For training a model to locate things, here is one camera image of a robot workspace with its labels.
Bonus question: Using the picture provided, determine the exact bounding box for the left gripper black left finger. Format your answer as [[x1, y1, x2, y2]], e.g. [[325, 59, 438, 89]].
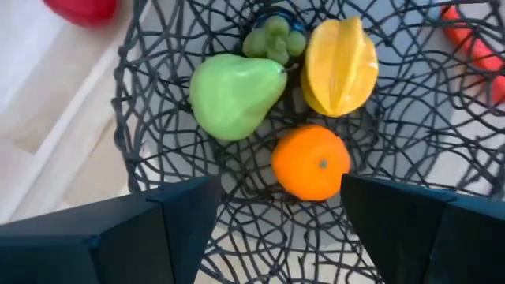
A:
[[0, 175, 223, 284]]

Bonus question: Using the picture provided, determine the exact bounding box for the orange carrot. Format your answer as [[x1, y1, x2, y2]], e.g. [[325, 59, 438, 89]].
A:
[[440, 4, 505, 106]]

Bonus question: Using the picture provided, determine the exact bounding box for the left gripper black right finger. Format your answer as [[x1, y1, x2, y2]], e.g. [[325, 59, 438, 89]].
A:
[[340, 173, 505, 284]]

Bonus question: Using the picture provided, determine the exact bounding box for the yellow starfruit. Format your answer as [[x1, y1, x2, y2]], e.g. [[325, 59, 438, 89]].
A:
[[300, 15, 380, 118]]

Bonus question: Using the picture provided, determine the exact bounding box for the black wire basket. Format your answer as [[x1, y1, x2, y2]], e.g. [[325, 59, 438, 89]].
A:
[[111, 0, 505, 284]]

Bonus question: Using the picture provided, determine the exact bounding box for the red pomegranate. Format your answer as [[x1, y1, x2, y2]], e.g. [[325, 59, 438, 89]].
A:
[[42, 0, 118, 28]]

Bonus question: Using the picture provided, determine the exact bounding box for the round grey placemat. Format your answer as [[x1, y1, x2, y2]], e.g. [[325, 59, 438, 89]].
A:
[[133, 0, 505, 284]]

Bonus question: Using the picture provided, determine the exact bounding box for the green pear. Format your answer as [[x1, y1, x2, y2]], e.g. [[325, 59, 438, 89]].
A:
[[188, 53, 288, 142]]

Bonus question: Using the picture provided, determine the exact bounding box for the orange fruit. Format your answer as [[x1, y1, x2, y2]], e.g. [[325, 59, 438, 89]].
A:
[[271, 124, 351, 202]]

